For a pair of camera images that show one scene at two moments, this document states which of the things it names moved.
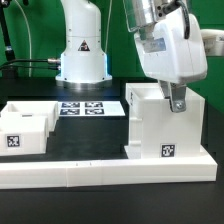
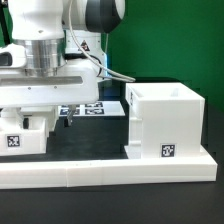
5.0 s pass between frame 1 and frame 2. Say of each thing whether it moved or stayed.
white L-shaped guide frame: stayed
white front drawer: stayed
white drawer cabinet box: stayed
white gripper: moved
